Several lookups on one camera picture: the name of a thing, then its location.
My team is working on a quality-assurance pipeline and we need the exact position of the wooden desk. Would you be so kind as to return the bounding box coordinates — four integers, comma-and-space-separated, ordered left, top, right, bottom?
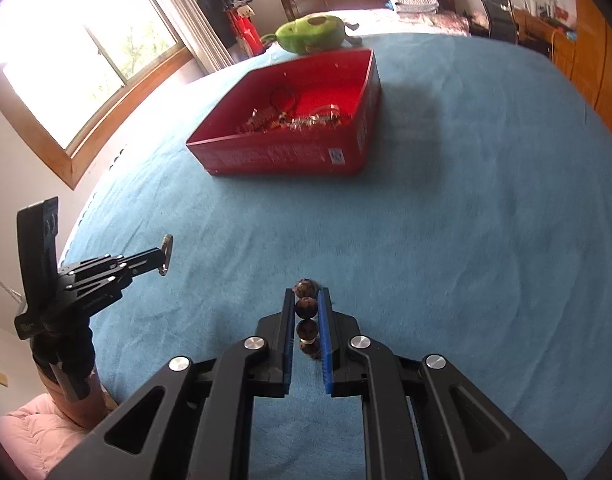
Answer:
514, 9, 576, 79

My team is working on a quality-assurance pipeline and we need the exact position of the wooden wardrobe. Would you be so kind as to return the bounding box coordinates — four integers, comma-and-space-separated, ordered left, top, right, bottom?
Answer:
571, 0, 612, 134

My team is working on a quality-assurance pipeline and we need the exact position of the red tin box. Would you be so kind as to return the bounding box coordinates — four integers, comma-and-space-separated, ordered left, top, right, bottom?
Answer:
187, 48, 381, 176

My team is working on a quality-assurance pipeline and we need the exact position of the black desk chair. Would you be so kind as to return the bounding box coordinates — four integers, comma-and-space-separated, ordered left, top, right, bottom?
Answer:
480, 0, 518, 44

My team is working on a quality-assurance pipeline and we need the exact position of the multicolour bead bracelet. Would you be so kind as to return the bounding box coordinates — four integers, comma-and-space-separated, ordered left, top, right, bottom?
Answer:
237, 106, 282, 135

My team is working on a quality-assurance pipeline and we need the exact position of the engraved silver bangle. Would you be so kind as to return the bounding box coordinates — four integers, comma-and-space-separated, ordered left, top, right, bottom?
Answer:
158, 234, 173, 276

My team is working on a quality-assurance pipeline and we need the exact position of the person's left hand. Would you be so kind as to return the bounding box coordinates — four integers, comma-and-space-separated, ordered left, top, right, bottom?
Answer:
0, 358, 118, 478

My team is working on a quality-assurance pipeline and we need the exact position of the folded pillow bedding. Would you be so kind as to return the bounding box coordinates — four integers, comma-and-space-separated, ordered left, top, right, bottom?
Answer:
388, 0, 440, 14

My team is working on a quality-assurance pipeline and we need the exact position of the green avocado plush toy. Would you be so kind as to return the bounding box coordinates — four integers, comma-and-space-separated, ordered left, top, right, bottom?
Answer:
260, 14, 362, 55

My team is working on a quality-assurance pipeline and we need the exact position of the coat rack with clothes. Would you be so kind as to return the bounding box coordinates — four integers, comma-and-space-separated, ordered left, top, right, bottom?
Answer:
195, 0, 266, 58

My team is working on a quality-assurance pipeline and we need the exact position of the silver ball chain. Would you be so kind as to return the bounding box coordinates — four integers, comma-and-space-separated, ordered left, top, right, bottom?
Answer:
285, 104, 345, 132

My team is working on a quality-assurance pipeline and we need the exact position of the left side window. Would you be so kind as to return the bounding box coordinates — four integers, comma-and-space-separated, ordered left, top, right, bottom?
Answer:
0, 0, 192, 188

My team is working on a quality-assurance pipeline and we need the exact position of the brown wooden bead bracelet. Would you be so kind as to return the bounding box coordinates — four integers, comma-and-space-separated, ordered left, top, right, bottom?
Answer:
291, 277, 323, 360

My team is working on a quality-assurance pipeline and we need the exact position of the beige curtain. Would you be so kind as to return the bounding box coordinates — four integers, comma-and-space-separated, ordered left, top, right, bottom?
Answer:
169, 0, 233, 74

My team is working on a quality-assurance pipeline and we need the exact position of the blue bed blanket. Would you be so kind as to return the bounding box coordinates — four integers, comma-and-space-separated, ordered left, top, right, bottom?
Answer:
64, 35, 612, 479

